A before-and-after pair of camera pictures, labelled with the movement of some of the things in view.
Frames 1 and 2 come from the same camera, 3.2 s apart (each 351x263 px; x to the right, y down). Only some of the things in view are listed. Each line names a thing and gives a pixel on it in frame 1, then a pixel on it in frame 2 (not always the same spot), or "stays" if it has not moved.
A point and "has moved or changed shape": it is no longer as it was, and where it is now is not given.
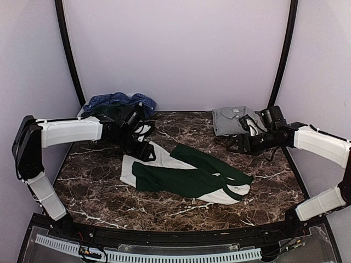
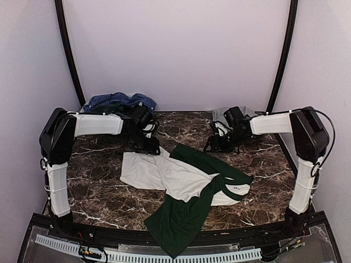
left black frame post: (59, 6) stays
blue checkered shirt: (149, 105) stays
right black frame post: (286, 53) stays
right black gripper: (241, 138) -> (211, 139)
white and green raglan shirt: (186, 172) has moved or changed shape
